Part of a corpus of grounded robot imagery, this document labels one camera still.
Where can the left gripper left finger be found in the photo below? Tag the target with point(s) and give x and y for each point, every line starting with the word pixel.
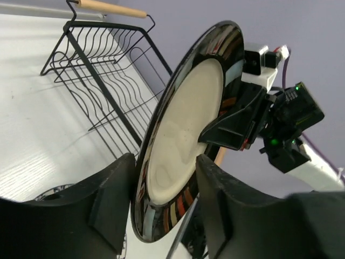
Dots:
pixel 34 229

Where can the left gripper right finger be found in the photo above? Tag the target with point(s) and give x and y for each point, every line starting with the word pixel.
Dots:
pixel 242 222

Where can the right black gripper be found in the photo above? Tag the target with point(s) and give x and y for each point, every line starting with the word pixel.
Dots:
pixel 239 131

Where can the striped rim beige plate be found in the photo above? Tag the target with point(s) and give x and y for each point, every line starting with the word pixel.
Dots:
pixel 198 92

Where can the black wire dish rack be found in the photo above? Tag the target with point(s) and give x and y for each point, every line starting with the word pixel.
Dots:
pixel 93 59

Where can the blue floral plate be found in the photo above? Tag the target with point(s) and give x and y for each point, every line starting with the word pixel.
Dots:
pixel 77 215

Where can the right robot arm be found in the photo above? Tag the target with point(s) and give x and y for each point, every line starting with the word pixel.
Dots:
pixel 279 119

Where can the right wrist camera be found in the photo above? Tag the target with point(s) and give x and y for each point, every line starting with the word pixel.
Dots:
pixel 261 64

